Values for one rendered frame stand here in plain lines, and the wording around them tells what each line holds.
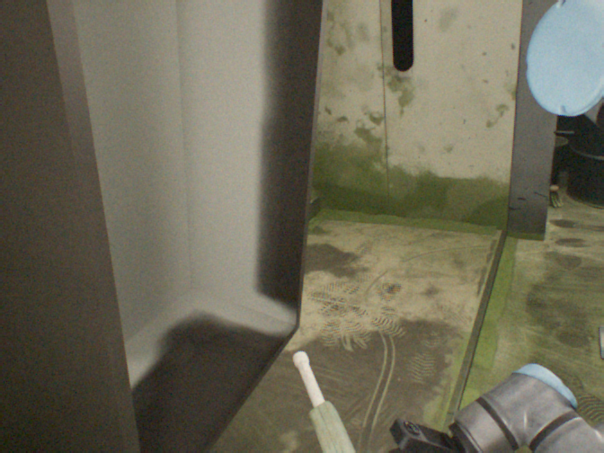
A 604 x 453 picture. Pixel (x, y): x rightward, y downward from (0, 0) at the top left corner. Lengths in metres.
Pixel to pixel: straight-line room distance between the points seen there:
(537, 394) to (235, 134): 0.78
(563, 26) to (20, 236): 0.62
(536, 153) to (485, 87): 0.40
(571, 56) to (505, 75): 1.95
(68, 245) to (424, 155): 2.27
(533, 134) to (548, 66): 1.98
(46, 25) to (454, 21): 2.19
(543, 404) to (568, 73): 0.49
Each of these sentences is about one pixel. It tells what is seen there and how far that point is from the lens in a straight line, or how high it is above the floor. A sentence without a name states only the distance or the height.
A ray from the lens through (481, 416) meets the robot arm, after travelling 0.83.
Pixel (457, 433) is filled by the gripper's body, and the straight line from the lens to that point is 0.83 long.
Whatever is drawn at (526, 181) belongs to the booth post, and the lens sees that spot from 2.62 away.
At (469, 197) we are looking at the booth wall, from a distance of 2.68.
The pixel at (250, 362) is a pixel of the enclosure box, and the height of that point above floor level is 0.47.
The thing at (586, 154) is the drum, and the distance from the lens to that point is 3.16.
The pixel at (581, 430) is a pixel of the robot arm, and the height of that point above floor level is 0.62.
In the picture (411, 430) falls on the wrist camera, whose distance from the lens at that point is 0.77.
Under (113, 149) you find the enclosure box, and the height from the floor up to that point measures 1.01.
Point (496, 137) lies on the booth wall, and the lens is 2.56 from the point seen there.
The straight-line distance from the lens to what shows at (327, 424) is 0.90.
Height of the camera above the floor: 1.20
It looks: 24 degrees down
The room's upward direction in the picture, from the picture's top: 7 degrees counter-clockwise
